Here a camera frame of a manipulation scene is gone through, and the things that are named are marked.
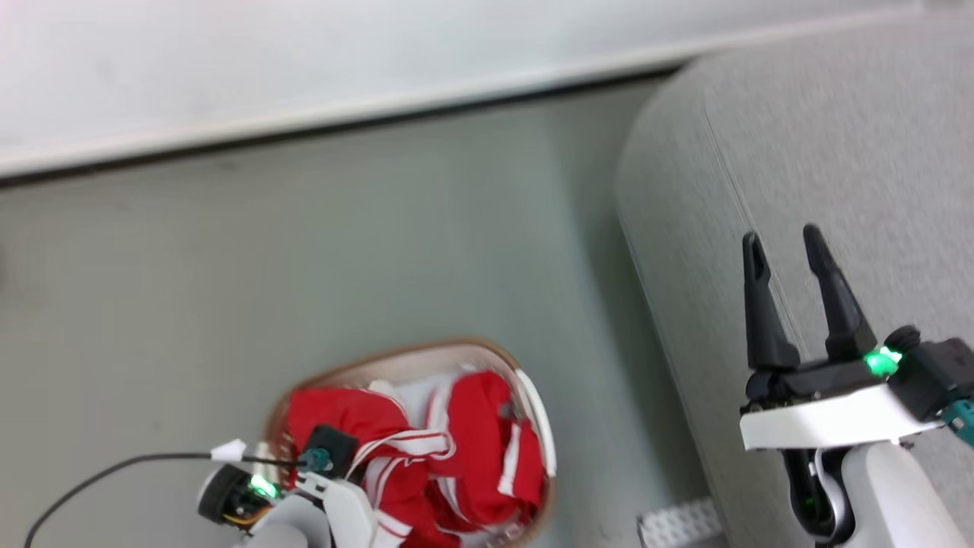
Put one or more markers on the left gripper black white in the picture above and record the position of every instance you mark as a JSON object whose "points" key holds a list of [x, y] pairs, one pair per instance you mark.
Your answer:
{"points": [[342, 506]]}

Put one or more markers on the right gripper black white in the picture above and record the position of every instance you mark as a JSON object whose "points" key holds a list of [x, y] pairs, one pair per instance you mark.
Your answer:
{"points": [[822, 415]]}

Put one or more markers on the red garment white stripes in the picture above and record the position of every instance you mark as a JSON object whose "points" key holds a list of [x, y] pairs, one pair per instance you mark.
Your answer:
{"points": [[479, 457]]}

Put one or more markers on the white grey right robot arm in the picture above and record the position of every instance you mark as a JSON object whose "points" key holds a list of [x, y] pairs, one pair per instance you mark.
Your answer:
{"points": [[890, 495]]}

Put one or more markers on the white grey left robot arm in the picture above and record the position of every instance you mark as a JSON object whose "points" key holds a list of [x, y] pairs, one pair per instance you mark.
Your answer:
{"points": [[285, 534]]}

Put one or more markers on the white laundry basket brown rim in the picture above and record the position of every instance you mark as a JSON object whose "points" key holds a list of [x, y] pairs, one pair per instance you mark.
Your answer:
{"points": [[542, 434]]}

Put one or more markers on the grey fabric sofa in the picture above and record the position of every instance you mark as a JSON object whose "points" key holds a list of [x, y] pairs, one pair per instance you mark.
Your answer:
{"points": [[837, 152]]}

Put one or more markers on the white perforated plastic piece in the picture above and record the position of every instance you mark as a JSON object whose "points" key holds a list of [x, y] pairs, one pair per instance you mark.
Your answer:
{"points": [[681, 525]]}

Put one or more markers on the white baseboard black strip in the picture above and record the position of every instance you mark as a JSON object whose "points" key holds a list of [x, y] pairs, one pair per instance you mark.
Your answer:
{"points": [[342, 116]]}

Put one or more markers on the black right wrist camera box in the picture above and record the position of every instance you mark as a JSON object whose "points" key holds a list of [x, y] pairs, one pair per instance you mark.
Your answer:
{"points": [[932, 377]]}

